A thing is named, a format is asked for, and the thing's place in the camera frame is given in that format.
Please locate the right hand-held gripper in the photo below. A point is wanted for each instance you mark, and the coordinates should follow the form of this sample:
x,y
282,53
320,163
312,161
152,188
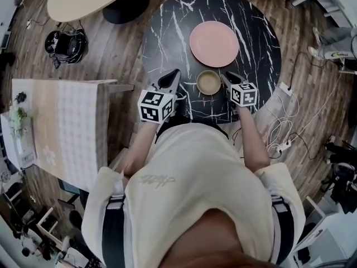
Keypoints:
x,y
244,95

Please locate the checked cloth table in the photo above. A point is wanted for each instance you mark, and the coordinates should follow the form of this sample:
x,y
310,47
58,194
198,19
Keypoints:
x,y
72,127

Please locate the pink plate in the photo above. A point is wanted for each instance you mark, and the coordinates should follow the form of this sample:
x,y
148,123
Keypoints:
x,y
214,44

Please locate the white power strip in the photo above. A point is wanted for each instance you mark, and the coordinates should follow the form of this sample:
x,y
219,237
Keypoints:
x,y
285,88

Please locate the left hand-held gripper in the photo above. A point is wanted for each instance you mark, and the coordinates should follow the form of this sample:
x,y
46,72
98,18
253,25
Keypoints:
x,y
154,106

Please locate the person's left forearm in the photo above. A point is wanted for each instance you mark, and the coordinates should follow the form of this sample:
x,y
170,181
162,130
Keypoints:
x,y
142,147

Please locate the person's head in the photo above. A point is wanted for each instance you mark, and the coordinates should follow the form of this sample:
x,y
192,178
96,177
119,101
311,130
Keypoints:
x,y
209,233

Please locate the tan bowl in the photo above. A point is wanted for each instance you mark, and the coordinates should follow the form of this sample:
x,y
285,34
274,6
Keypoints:
x,y
208,93
208,82

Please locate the black headset on floor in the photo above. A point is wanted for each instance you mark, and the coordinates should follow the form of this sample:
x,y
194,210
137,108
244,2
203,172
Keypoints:
x,y
65,46

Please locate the person's right forearm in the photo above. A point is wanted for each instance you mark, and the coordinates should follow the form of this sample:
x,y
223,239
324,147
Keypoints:
x,y
252,141

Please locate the dark dried flower bunch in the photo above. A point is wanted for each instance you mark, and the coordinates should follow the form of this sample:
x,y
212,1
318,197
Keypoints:
x,y
21,98

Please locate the white cabinet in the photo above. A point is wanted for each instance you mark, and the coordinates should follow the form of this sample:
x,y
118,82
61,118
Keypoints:
x,y
14,147

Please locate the white table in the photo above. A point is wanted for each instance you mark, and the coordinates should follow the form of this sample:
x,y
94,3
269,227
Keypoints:
x,y
334,7

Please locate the small potted plant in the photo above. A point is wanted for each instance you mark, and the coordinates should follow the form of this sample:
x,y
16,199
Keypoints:
x,y
18,116

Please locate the person's cream t-shirt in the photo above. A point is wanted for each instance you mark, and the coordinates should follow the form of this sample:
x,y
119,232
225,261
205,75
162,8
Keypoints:
x,y
195,160

